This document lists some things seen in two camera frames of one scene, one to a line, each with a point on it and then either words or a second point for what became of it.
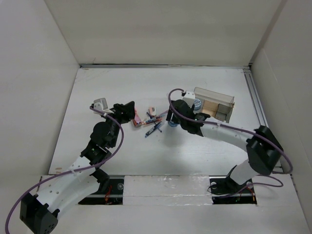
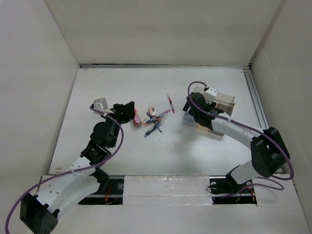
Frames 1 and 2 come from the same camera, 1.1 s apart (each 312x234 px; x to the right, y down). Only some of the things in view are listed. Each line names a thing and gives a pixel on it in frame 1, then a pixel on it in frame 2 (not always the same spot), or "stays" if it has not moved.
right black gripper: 169,117 → 211,105
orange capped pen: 154,121 stays
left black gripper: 123,112 stays
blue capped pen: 154,119 stays
